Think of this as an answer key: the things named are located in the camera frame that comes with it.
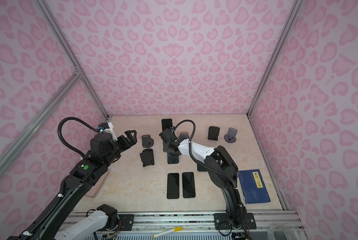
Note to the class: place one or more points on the black folding phone stand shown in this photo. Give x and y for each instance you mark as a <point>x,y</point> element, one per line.
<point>213,133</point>

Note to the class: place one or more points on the black phone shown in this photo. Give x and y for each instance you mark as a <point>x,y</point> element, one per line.
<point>172,158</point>
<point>166,124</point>
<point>201,168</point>
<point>189,189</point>
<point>173,186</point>

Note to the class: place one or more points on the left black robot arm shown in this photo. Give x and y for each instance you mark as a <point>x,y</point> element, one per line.
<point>104,151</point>

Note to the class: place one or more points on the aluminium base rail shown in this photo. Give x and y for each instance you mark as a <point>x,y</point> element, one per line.
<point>203,225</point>

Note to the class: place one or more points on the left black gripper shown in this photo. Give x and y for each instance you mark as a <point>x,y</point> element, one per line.
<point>132,139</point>

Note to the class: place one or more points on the diagonal aluminium frame bar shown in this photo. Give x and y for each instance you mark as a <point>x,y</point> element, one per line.
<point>12,152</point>

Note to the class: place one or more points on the right corner aluminium post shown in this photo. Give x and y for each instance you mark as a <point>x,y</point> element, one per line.
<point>282,39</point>

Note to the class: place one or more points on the blue book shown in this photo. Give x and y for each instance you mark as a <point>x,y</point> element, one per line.
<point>253,187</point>

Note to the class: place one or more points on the pink phone at left edge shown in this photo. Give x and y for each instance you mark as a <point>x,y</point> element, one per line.
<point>93,192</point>

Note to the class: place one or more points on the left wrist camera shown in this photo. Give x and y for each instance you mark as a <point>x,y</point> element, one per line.
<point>107,128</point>

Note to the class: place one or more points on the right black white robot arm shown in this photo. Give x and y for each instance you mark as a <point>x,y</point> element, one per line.
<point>220,166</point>

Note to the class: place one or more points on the corner aluminium post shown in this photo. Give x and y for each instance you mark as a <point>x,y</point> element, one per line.
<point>59,35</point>
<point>282,39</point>

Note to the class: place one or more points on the grey round phone stand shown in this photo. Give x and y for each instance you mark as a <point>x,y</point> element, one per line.
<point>230,137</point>

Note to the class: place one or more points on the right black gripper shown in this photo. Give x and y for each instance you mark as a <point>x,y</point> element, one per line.
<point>165,146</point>

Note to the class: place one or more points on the white yellow marker pen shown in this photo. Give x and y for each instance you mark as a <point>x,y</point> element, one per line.
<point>155,236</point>

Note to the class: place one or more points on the left corner aluminium post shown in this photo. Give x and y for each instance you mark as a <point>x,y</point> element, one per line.
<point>59,35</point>

